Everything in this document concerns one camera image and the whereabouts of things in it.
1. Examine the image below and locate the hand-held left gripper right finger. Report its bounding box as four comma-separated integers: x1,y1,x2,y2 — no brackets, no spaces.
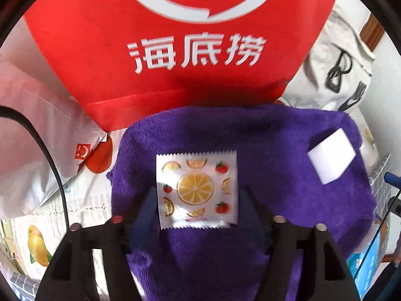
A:
238,186,361,301

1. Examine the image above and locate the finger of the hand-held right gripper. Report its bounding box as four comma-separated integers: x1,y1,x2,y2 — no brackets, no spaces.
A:
385,172,401,189

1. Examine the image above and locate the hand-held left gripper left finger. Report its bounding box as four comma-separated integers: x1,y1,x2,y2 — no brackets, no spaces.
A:
34,186,158,301

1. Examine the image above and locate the fruit print wipe packet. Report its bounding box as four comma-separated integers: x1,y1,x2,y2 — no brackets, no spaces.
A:
156,150,239,230

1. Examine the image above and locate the small white packet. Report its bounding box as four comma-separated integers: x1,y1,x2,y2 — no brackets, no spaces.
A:
306,128,357,185

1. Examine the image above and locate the purple towel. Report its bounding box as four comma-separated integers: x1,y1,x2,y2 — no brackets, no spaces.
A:
107,103,376,301

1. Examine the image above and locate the blue tissue packet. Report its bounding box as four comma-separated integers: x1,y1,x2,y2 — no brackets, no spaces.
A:
346,241,381,298

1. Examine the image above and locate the grey canvas tote bag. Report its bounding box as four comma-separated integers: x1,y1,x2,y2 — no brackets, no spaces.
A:
279,5,376,113

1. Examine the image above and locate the grey checked blanket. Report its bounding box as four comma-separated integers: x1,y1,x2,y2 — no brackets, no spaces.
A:
9,154,392,301

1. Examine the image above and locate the red paper bag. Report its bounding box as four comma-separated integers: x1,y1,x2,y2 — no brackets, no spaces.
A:
23,0,342,132

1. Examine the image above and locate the white plastic shopping bag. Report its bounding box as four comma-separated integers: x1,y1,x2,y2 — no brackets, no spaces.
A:
0,19,110,220

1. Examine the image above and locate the thin black cable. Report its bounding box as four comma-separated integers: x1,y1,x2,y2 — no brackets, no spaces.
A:
355,188,396,279

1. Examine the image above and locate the brown wooden frame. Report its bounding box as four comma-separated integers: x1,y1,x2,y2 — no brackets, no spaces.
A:
357,13,386,52

